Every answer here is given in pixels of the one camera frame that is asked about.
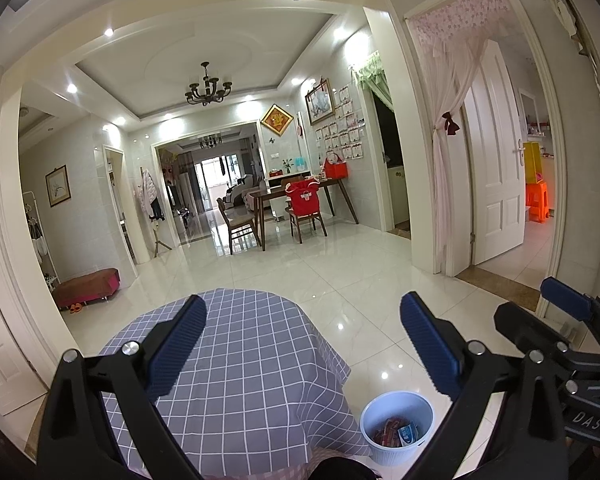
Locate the green valance curtain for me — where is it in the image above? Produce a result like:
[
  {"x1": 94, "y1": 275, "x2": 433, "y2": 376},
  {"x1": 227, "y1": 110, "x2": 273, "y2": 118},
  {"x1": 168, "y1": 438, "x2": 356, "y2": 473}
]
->
[{"x1": 352, "y1": 51, "x2": 384, "y2": 92}]

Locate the white clothes rack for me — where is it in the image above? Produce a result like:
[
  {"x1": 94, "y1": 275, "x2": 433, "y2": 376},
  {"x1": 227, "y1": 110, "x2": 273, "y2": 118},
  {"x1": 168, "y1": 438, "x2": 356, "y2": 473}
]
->
[{"x1": 22, "y1": 192, "x2": 61, "y2": 287}]

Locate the framed ink painting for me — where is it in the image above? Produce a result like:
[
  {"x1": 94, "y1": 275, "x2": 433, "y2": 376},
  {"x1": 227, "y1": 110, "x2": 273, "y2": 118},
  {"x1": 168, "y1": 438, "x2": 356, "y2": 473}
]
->
[{"x1": 45, "y1": 165, "x2": 70, "y2": 209}]

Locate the black chandelier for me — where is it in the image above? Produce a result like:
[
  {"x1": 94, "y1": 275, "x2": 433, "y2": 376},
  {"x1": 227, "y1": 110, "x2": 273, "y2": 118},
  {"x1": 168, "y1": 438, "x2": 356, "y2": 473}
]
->
[{"x1": 184, "y1": 61, "x2": 232, "y2": 107}]

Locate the framed wall picture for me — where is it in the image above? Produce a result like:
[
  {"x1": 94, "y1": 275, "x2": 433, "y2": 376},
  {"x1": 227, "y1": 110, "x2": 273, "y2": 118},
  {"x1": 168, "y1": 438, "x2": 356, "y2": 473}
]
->
[{"x1": 305, "y1": 79, "x2": 335, "y2": 126}]

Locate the person's right hand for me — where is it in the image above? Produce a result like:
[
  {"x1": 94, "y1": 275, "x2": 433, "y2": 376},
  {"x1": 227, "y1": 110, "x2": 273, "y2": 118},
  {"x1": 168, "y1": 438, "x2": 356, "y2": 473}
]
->
[{"x1": 565, "y1": 436, "x2": 600, "y2": 480}]

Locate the red bag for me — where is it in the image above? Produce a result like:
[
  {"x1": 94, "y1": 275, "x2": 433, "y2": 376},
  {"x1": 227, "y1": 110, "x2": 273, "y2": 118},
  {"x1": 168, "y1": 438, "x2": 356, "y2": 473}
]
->
[{"x1": 324, "y1": 156, "x2": 350, "y2": 180}]

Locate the person's dark clothed knee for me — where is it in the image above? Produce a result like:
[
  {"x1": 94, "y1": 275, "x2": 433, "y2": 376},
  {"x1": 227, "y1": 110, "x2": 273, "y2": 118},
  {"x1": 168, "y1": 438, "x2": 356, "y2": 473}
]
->
[{"x1": 305, "y1": 455, "x2": 381, "y2": 480}]

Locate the orange plastic stool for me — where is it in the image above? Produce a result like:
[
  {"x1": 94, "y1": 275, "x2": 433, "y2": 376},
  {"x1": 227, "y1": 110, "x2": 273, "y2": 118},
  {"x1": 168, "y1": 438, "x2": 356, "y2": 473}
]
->
[{"x1": 525, "y1": 182, "x2": 551, "y2": 224}]

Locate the round table checked grey tablecloth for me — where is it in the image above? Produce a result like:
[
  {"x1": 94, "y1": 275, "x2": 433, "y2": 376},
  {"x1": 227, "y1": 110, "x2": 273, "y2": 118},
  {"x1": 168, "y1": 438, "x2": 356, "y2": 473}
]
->
[{"x1": 100, "y1": 287, "x2": 373, "y2": 478}]

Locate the red gold diamond wall decoration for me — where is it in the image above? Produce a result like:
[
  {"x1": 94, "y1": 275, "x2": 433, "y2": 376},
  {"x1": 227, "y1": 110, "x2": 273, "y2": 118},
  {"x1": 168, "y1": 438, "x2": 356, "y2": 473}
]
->
[{"x1": 260, "y1": 104, "x2": 295, "y2": 136}]

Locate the white sideboard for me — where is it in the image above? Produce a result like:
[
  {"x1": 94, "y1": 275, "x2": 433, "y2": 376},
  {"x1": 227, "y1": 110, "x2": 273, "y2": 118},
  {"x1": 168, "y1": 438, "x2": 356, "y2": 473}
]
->
[{"x1": 264, "y1": 170, "x2": 314, "y2": 221}]

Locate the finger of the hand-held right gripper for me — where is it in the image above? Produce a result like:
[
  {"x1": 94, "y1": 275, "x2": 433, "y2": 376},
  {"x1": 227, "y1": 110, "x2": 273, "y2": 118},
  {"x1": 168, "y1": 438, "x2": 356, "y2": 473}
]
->
[
  {"x1": 494, "y1": 301, "x2": 571, "y2": 357},
  {"x1": 540, "y1": 276, "x2": 594, "y2": 322}
]

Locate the white appliance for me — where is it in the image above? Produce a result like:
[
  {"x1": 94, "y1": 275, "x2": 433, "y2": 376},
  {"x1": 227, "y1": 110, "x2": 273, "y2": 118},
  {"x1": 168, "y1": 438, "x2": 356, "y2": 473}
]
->
[{"x1": 387, "y1": 167, "x2": 407, "y2": 224}]

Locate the wooden coat stand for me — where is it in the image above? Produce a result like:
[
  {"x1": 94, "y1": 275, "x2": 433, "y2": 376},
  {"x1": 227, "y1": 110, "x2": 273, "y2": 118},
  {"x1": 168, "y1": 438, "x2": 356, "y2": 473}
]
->
[{"x1": 140, "y1": 167, "x2": 174, "y2": 256}]

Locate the group of wall certificates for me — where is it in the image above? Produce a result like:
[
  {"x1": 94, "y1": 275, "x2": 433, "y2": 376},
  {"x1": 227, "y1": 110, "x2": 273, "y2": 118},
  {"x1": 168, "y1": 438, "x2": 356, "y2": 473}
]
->
[{"x1": 314, "y1": 85, "x2": 366, "y2": 161}]

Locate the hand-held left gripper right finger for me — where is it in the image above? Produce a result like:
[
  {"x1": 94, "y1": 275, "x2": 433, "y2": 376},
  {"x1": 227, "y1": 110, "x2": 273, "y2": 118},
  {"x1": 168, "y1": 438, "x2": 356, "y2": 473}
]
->
[{"x1": 400, "y1": 292, "x2": 571, "y2": 480}]

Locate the pink floral door curtain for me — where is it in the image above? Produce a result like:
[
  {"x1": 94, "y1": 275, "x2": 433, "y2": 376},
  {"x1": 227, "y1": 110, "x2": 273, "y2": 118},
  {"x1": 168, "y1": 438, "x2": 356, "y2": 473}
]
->
[{"x1": 410, "y1": 0, "x2": 512, "y2": 277}]

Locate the red garment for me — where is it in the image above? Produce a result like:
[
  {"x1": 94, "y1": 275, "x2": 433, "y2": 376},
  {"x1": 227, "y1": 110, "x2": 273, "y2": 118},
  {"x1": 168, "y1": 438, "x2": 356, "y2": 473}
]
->
[{"x1": 284, "y1": 180, "x2": 319, "y2": 214}]

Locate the grey sofa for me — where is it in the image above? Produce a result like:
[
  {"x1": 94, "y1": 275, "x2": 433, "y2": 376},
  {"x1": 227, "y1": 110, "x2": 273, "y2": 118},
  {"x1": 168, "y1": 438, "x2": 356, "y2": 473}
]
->
[{"x1": 227, "y1": 175, "x2": 261, "y2": 209}]

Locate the pink white jacket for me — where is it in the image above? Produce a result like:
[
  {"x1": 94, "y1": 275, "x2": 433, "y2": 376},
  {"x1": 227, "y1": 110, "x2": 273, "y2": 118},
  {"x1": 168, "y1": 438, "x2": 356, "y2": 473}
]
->
[{"x1": 135, "y1": 170, "x2": 161, "y2": 214}]

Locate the yellow plastic box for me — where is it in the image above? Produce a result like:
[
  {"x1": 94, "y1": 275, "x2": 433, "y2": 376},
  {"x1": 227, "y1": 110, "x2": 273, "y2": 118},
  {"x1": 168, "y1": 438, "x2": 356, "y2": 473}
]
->
[{"x1": 523, "y1": 141, "x2": 542, "y2": 184}]

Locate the white panel door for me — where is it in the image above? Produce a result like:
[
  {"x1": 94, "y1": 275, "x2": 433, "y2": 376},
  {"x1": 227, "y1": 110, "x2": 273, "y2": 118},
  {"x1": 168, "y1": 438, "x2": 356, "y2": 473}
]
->
[
  {"x1": 462, "y1": 40, "x2": 527, "y2": 267},
  {"x1": 0, "y1": 260, "x2": 49, "y2": 417}
]

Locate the wooden dining chair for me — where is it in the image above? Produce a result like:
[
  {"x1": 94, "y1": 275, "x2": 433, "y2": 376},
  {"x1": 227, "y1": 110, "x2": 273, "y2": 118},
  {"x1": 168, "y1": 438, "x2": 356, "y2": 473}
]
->
[
  {"x1": 216, "y1": 197, "x2": 260, "y2": 256},
  {"x1": 285, "y1": 180, "x2": 329, "y2": 245}
]

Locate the group of recessed ceiling spotlights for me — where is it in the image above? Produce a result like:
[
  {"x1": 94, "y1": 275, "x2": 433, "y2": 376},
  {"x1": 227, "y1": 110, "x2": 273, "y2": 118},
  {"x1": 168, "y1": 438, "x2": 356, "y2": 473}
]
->
[{"x1": 65, "y1": 0, "x2": 348, "y2": 126}]

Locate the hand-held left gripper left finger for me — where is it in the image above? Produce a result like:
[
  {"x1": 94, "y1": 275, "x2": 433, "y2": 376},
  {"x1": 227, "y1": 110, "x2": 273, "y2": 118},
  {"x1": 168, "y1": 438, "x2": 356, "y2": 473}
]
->
[{"x1": 37, "y1": 295, "x2": 216, "y2": 480}]

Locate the red brown cushioned bench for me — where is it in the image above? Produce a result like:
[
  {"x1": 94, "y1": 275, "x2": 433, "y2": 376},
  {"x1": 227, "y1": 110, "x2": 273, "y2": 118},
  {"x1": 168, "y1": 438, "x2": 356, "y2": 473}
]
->
[{"x1": 54, "y1": 268, "x2": 121, "y2": 311}]

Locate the pale blue ribbed wastebasket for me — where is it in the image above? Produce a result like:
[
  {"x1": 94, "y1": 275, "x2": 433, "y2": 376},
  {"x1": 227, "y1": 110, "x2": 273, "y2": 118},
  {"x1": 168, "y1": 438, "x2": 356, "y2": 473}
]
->
[{"x1": 360, "y1": 391, "x2": 435, "y2": 467}]

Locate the dark wooden dining table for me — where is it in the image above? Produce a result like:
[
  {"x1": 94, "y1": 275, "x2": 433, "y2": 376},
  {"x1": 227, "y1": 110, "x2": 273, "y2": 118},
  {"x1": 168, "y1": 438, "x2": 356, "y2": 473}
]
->
[{"x1": 250, "y1": 177, "x2": 360, "y2": 252}]

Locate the pink checked undercloth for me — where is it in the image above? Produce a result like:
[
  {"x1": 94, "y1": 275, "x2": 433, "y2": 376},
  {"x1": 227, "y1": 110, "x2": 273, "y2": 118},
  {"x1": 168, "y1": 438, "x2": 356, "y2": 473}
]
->
[{"x1": 200, "y1": 462, "x2": 331, "y2": 480}]

